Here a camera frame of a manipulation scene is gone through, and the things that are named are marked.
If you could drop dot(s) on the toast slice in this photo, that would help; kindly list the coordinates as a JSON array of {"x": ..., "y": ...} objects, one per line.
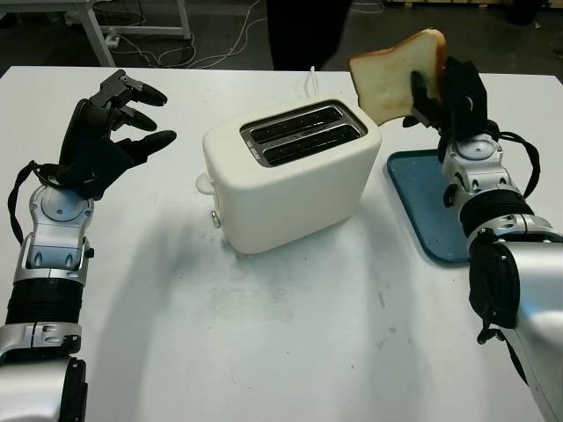
[{"x": 387, "y": 79}]

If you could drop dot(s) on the white power strip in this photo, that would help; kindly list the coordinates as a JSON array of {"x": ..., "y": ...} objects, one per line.
[{"x": 113, "y": 40}]

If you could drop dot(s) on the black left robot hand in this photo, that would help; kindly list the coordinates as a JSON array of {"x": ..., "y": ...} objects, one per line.
[{"x": 83, "y": 136}]

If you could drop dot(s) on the dark bulky floor object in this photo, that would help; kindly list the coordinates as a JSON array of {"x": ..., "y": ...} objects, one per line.
[{"x": 525, "y": 11}]

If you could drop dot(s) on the white metal-frame desk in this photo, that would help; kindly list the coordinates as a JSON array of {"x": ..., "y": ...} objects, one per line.
[{"x": 92, "y": 26}]

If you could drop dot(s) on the white two-slot toaster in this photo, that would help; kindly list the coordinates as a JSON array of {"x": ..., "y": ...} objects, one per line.
[{"x": 286, "y": 198}]

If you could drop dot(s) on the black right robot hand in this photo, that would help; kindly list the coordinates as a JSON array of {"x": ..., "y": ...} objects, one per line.
[{"x": 466, "y": 105}]

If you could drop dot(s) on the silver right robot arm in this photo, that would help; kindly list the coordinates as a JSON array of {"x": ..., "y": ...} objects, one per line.
[{"x": 536, "y": 281}]

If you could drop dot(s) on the blue plastic tray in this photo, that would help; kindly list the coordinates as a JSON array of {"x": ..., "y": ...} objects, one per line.
[{"x": 422, "y": 202}]

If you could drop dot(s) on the white toaster lever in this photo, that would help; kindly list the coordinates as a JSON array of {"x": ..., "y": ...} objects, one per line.
[{"x": 204, "y": 182}]

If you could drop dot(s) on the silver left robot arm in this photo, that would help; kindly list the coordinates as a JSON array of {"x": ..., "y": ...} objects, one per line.
[{"x": 48, "y": 242}]

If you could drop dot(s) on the wooden pallet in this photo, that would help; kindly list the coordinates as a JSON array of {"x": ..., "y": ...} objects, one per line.
[{"x": 440, "y": 2}]

